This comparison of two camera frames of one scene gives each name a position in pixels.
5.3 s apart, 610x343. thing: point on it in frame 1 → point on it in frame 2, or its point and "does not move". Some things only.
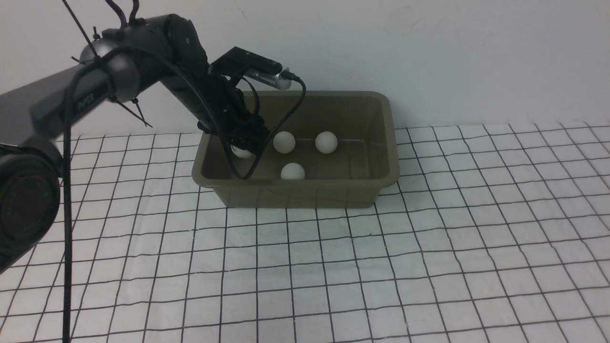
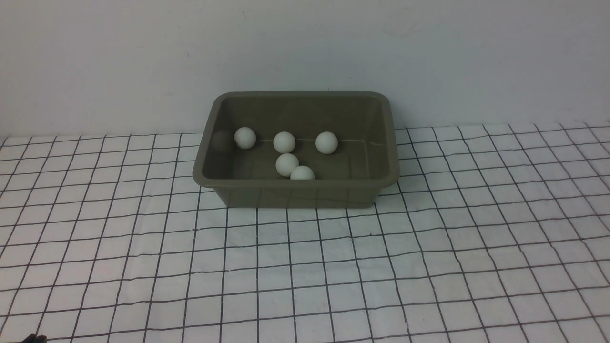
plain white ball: (284, 142) does not move
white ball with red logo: (242, 154) → (286, 163)
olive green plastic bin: (324, 149) does not move
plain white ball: (326, 142) does not move
